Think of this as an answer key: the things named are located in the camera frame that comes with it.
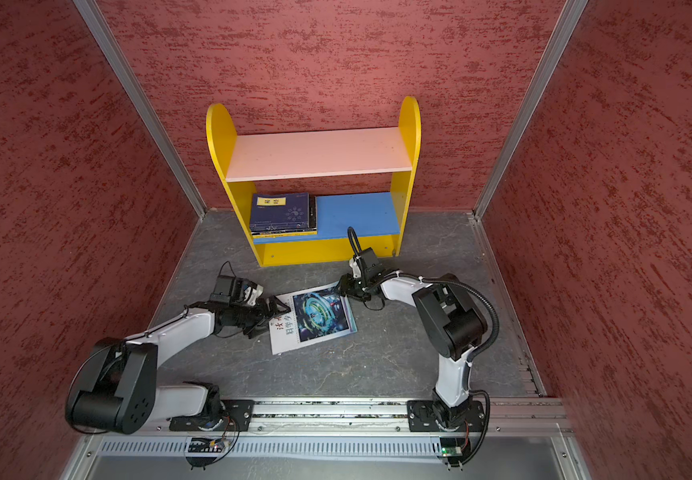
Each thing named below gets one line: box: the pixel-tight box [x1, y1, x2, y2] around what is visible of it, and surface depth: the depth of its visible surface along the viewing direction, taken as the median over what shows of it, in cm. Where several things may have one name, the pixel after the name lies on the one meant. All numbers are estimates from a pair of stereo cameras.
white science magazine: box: [269, 282, 359, 355], surface depth 92 cm
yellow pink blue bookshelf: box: [206, 96, 422, 268], surface depth 85 cm
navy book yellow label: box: [250, 192, 317, 235], surface depth 96 cm
